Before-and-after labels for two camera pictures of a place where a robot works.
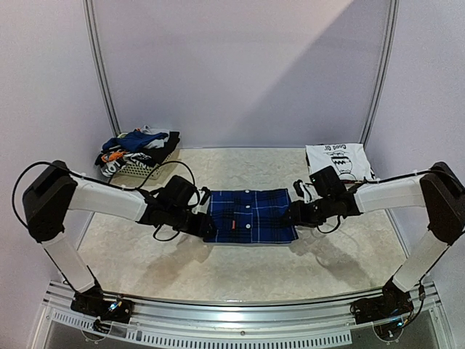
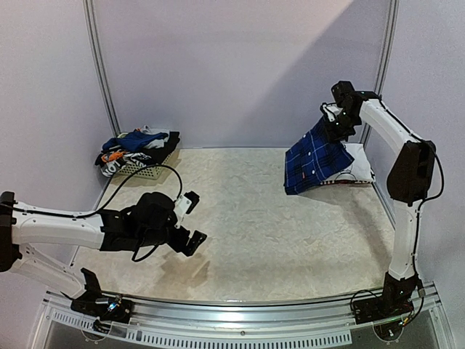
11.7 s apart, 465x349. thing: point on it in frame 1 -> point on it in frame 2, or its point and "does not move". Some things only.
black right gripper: (295, 213) -> (335, 129)
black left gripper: (200, 227) -> (193, 242)
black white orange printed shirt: (112, 161) does not move
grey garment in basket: (158, 144) does not move
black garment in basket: (158, 155) does not move
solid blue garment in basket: (134, 141) does not move
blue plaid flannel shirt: (259, 216) -> (314, 158)
